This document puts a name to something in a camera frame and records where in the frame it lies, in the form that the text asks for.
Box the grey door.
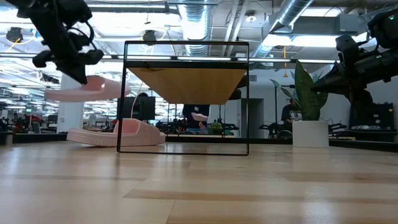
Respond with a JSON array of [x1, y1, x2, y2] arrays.
[[237, 97, 265, 139]]

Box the snake plant in white pot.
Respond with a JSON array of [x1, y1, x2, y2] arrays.
[[269, 60, 330, 149]]

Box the black ceiling mounted device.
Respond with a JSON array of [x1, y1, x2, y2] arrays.
[[6, 26, 24, 44], [142, 29, 157, 47]]

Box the pink rubber slide sandal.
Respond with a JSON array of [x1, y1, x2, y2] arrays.
[[44, 75, 132, 103], [66, 118, 167, 147]]

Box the black table edge rail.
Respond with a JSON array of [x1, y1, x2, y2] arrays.
[[0, 132, 398, 153]]

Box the black metal wooden board shelf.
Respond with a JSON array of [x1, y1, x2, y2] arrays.
[[116, 40, 250, 156]]

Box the white building column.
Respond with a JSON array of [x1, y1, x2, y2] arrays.
[[57, 68, 86, 133]]

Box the silver ribbed ventilation duct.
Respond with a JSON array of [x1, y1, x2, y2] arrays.
[[177, 0, 213, 57], [251, 0, 314, 59]]

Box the black monitor screen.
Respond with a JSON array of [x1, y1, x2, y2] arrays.
[[117, 95, 156, 121]]

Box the yellow hanging cord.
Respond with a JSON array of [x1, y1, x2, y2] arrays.
[[282, 45, 289, 78]]

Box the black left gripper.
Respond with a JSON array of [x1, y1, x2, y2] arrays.
[[32, 35, 105, 86]]

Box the black background cabinet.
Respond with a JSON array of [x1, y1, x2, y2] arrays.
[[349, 102, 396, 131]]

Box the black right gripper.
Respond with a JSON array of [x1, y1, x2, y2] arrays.
[[310, 57, 374, 94]]

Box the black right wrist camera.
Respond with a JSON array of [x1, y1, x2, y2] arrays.
[[335, 34, 361, 63]]

